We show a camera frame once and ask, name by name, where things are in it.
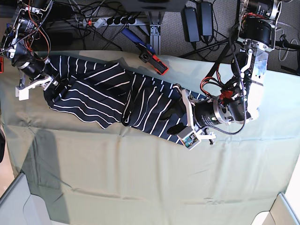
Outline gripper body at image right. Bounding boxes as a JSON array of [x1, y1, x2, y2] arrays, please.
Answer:
[[173, 84, 230, 144]]

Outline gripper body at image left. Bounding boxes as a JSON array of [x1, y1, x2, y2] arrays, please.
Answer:
[[16, 58, 61, 87]]

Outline navy white striped T-shirt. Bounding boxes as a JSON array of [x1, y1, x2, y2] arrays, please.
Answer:
[[45, 55, 187, 144]]

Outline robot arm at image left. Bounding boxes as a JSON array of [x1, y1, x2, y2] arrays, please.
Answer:
[[0, 0, 60, 90]]

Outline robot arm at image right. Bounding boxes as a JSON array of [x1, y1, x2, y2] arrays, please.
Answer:
[[164, 0, 282, 149]]

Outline orange clamp at left edge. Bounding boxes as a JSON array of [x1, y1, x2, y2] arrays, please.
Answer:
[[0, 56, 4, 74]]

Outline blue orange bar clamp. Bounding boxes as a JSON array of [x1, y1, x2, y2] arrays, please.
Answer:
[[121, 28, 169, 75]]

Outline grey power strip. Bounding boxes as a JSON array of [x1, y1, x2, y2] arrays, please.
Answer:
[[79, 16, 138, 29]]

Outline black object at left edge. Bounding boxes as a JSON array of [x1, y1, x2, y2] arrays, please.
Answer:
[[0, 130, 6, 163]]

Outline black power adapter left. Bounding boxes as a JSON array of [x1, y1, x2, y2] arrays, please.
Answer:
[[182, 7, 200, 43]]

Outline black power adapter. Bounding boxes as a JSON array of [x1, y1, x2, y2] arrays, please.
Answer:
[[199, 2, 213, 36], [182, 7, 200, 43]]

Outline green table cloth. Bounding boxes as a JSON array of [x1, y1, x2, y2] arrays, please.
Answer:
[[0, 60, 300, 225]]

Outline black power adapter right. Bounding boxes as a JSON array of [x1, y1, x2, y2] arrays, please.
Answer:
[[199, 2, 213, 36]]

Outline black tripod stand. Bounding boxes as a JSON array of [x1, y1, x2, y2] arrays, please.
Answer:
[[182, 0, 300, 77]]

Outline grey bin at left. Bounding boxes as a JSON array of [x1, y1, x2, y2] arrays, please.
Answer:
[[0, 173, 52, 225]]

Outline grey bin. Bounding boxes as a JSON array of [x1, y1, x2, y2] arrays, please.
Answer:
[[251, 193, 300, 225], [0, 173, 52, 225]]

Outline grey bin at right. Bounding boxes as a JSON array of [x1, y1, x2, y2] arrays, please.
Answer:
[[251, 193, 300, 225]]

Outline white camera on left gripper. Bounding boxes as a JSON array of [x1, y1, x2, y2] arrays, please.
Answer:
[[177, 127, 201, 150]]

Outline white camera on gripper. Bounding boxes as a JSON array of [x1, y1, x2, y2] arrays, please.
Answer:
[[15, 86, 30, 101], [177, 127, 201, 150]]

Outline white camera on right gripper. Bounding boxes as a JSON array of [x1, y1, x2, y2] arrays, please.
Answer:
[[15, 86, 30, 101]]

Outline aluminium frame post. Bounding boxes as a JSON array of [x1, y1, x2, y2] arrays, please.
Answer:
[[145, 11, 165, 55]]

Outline white cable on floor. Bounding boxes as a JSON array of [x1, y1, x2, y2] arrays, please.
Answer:
[[276, 21, 300, 62]]

